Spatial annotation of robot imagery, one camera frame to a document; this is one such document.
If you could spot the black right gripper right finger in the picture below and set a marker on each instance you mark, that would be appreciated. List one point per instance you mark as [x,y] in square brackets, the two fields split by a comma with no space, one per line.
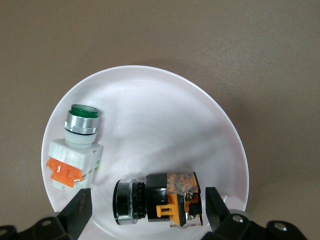
[220,217]

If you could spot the orange black push button switch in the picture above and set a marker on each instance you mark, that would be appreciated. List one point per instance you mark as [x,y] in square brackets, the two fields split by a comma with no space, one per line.
[155,200]

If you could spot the brown table mat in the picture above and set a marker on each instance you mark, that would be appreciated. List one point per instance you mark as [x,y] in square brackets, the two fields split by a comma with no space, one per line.
[225,30]

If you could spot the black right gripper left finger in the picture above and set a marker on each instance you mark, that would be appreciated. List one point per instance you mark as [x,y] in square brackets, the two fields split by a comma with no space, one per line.
[75,212]

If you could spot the orange white connector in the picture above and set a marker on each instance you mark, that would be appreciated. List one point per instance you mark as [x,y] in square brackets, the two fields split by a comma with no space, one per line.
[75,152]

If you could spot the pale pink round plate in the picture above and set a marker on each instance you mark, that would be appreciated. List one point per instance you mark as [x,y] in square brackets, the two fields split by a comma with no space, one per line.
[162,125]

